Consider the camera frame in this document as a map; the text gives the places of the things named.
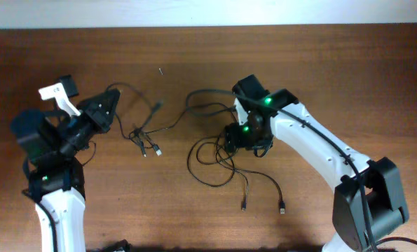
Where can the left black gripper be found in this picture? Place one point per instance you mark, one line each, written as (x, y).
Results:
(92, 117)

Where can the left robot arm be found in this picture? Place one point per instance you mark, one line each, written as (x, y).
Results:
(55, 176)

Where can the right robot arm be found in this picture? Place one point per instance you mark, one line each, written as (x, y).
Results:
(369, 201)

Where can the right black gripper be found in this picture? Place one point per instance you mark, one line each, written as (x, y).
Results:
(231, 138)

